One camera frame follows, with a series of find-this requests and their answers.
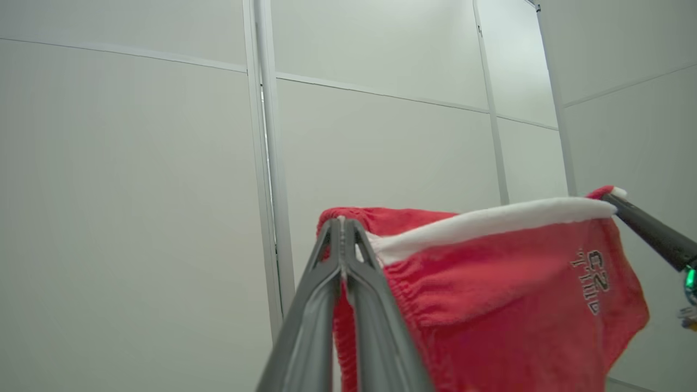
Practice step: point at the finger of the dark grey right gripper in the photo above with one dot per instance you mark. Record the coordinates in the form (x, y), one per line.
(653, 231)

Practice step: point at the grey slim partition post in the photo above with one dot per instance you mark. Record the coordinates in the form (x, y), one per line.
(490, 109)
(558, 109)

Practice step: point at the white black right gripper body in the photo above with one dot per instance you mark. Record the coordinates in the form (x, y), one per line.
(691, 286)

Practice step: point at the red white basketball shorts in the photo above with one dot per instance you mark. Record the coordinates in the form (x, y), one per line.
(501, 305)

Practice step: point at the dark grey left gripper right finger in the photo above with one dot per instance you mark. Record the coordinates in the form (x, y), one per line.
(375, 326)

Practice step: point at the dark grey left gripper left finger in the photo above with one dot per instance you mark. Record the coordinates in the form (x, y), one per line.
(318, 305)

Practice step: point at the grey double partition post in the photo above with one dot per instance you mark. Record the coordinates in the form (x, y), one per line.
(269, 163)

